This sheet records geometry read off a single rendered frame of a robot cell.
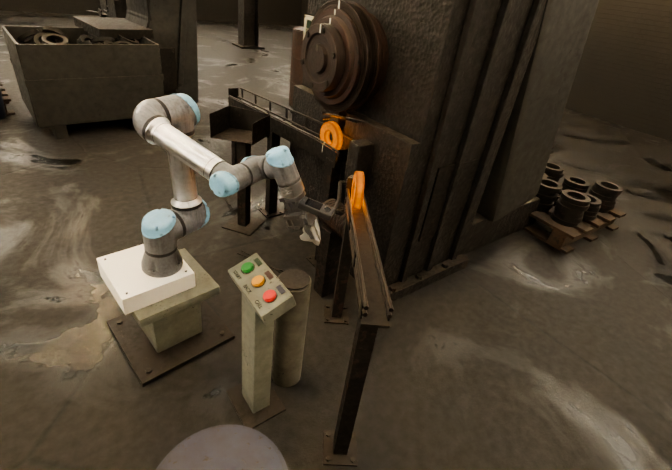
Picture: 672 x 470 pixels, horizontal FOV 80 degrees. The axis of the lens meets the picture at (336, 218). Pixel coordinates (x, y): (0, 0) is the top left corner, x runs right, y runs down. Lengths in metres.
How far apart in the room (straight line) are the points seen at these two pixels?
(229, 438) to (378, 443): 0.69
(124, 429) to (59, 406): 0.27
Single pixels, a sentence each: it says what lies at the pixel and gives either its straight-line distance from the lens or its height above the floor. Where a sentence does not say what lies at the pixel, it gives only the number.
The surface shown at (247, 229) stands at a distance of 2.58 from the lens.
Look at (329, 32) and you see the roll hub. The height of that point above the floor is 1.23.
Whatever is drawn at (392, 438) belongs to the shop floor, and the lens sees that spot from 1.71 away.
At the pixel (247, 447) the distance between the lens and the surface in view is 1.14.
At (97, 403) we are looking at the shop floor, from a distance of 1.83.
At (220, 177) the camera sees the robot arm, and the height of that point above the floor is 0.91.
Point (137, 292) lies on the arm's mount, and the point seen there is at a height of 0.37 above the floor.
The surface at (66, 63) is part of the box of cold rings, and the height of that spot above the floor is 0.60.
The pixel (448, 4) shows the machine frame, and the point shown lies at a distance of 1.69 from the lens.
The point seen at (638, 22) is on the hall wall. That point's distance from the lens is 7.68.
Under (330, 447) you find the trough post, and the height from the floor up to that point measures 0.01.
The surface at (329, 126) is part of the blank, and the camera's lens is 2.04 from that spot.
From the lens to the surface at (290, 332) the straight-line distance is 1.51.
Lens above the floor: 1.43
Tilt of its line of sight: 31 degrees down
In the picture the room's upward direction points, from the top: 8 degrees clockwise
